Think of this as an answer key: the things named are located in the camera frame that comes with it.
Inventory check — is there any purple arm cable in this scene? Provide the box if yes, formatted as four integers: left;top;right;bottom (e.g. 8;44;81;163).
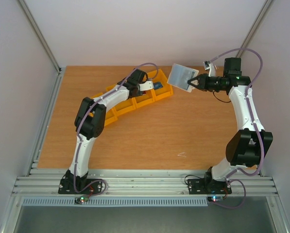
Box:
73;62;159;196
209;48;266;209

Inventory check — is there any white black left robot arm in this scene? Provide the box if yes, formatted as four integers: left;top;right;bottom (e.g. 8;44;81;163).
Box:
58;69;153;196

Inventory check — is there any right rear aluminium frame post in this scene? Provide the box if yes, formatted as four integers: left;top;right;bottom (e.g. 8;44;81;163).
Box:
235;0;274;69

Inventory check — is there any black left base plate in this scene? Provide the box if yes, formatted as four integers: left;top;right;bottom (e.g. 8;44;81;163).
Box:
58;178;104;195

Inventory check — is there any left side aluminium rail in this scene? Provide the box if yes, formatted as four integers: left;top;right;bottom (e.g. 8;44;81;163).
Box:
24;67;66;176

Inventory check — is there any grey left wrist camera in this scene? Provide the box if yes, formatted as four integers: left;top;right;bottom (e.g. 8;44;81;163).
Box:
138;80;154;92

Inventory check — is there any small circuit board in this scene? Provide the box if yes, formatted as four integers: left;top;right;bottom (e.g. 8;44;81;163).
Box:
74;197;89;204
207;196;226;203

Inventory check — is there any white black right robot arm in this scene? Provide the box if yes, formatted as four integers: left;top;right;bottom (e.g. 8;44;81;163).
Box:
186;57;273;195

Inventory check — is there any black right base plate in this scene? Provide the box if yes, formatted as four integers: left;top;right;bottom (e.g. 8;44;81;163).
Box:
187;179;232;195

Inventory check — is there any aluminium front rail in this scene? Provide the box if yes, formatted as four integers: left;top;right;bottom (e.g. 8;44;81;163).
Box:
12;168;278;197

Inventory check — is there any left rear aluminium frame post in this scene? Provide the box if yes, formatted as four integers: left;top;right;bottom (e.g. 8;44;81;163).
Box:
17;0;62;74

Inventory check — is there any blue card in bin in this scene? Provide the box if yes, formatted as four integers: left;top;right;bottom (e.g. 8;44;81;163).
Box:
154;82;163;90

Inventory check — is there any yellow plastic bin row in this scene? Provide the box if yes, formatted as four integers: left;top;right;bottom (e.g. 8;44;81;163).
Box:
104;69;173;126

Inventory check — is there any right small circuit board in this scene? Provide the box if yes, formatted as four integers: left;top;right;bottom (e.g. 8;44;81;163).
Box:
207;196;226;203

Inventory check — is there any left small circuit board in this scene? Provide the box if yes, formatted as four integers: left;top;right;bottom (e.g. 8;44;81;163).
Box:
74;197;89;204

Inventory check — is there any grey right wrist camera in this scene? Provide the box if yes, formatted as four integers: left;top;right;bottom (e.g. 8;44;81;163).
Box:
203;61;217;77

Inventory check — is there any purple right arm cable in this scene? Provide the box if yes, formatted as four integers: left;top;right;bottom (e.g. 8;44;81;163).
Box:
209;48;266;209

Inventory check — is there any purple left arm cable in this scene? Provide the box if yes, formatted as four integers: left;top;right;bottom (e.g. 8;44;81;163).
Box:
73;62;159;196

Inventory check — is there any grey slotted cable duct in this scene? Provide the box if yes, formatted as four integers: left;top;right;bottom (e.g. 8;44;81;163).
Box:
22;197;208;207

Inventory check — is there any aluminium frame post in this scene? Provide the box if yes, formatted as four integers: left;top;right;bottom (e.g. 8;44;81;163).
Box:
235;0;274;69
17;0;62;74

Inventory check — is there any aluminium rail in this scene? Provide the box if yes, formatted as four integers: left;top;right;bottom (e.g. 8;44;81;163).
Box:
24;67;66;176
12;168;278;197
229;70;266;177

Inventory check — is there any right side aluminium rail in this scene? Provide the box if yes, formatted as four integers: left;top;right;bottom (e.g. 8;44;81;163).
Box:
229;70;266;177

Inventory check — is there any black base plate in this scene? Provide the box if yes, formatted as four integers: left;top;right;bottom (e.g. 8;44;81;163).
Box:
58;178;104;195
187;179;232;195

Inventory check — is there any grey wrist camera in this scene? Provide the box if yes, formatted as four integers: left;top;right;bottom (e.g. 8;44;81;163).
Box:
203;61;217;77
138;80;154;92

